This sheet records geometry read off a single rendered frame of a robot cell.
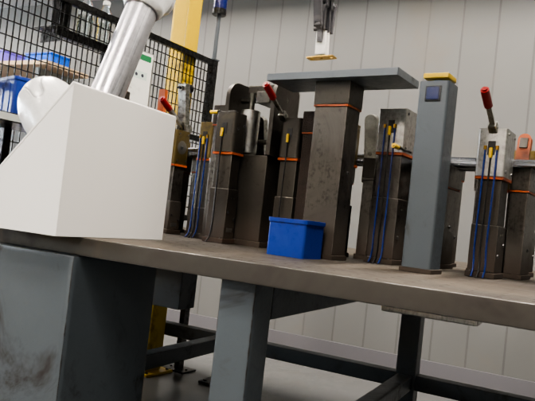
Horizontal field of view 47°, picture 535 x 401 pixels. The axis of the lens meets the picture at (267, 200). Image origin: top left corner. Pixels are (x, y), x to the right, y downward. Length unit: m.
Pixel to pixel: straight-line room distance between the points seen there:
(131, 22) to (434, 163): 1.02
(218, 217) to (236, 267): 0.64
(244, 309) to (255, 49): 3.31
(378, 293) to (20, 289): 0.82
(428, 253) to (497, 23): 2.61
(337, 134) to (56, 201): 0.68
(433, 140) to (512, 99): 2.34
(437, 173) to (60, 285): 0.87
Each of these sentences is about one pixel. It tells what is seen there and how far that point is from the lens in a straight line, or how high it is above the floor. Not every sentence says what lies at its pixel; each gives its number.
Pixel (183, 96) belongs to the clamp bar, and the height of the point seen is 1.17.
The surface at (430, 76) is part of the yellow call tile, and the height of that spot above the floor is 1.15.
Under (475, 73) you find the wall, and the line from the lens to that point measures 3.84.
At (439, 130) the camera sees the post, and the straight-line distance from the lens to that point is 1.46.
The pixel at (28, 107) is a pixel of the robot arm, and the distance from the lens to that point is 1.65.
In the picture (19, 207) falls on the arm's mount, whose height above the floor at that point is 0.75.
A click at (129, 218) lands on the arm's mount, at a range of 1.50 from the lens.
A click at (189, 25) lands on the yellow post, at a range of 3.11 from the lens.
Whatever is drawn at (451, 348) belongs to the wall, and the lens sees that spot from 3.76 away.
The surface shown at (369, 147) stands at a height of 1.02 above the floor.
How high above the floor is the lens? 0.78
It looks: 2 degrees up
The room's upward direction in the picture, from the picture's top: 6 degrees clockwise
